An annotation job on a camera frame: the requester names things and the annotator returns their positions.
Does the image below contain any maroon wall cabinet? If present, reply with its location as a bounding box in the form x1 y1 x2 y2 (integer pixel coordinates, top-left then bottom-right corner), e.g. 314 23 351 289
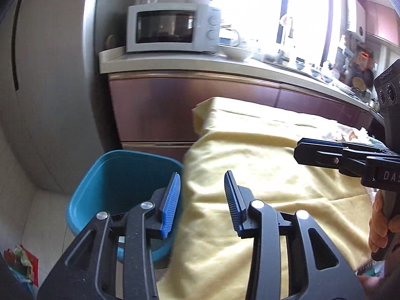
359 0 400 47

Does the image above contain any white microwave oven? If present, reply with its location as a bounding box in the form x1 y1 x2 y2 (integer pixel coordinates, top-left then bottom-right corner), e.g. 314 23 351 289
126 0 221 54

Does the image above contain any maroon kitchen cabinet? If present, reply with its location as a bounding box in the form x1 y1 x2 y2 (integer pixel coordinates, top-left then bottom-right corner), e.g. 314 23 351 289
108 72 383 163

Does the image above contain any yellow tablecloth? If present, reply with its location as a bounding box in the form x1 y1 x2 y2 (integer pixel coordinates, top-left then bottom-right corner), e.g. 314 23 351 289
156 97 380 300

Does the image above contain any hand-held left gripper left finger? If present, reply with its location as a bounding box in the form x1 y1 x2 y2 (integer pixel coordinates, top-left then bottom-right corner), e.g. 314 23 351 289
37 172 182 300

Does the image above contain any white bowl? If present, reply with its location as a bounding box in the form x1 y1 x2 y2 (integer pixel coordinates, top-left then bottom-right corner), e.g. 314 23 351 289
219 45 254 61

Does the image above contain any white wall appliance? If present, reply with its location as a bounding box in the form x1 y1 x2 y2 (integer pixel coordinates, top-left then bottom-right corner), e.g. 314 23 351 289
346 0 366 43

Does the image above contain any blue plastic bin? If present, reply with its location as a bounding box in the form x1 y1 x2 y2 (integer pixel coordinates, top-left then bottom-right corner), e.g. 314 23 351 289
66 150 184 261

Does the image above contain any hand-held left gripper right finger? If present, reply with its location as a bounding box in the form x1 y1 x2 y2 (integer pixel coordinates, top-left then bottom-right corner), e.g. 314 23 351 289
224 170 366 300

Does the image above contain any kitchen faucet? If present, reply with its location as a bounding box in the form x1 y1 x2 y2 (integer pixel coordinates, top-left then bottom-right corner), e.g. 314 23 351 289
278 15 296 63

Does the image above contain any kitchen window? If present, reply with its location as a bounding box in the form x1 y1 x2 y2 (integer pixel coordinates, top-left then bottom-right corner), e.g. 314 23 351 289
212 0 333 63

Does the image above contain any dark frying pan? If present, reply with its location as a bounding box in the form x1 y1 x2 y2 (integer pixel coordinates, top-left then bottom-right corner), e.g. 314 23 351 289
350 68 375 93

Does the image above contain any person's right hand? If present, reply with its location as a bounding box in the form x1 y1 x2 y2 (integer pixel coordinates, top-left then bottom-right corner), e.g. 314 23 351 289
368 190 400 254

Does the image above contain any white kitchen countertop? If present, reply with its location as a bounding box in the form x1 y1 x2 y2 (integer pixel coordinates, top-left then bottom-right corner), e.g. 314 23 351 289
98 46 385 122

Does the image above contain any red green packaging bag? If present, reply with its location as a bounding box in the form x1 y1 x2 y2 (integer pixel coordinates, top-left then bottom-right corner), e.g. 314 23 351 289
4 244 39 288

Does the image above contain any grey refrigerator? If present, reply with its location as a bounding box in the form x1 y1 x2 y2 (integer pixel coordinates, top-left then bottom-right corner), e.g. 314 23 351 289
0 0 132 194

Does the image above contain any clear plastic container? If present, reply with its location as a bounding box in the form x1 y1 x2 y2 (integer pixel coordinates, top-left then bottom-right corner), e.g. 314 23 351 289
219 28 241 46

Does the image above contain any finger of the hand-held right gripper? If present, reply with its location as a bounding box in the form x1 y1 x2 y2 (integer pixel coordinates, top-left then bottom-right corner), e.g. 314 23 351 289
294 144 372 176
297 137 386 152

